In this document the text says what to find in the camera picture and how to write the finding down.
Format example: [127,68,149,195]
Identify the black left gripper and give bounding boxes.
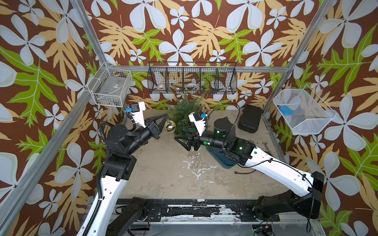
[124,113,165,158]

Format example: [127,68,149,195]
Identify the small gold ball ornament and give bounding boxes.
[164,120,176,133]

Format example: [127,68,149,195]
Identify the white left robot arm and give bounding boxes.
[77,114,168,236]

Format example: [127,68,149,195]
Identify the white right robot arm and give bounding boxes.
[174,114,324,220]

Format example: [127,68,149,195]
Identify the small green christmas tree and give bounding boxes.
[171,94,204,136]

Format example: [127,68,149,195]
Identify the teal plastic tray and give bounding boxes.
[206,146,236,169]

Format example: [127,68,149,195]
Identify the black plastic case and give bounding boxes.
[238,105,262,133]

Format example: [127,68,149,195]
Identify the blue object in basket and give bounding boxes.
[278,106,294,116]

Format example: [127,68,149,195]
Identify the white mesh angled basket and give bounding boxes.
[273,86,337,136]

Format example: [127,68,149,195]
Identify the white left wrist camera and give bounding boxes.
[126,102,146,128]

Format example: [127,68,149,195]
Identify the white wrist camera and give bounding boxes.
[188,112,207,136]
[126,102,146,128]

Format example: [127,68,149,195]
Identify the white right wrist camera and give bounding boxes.
[188,112,207,136]

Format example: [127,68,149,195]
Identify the white wire square basket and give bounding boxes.
[88,63,133,108]

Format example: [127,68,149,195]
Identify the black wire wall basket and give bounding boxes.
[146,62,238,94]

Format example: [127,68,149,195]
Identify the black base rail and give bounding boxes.
[115,197,299,225]

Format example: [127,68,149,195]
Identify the aluminium corner frame post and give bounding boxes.
[70,1,127,113]

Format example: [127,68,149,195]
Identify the right aluminium frame post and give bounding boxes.
[263,0,335,114]

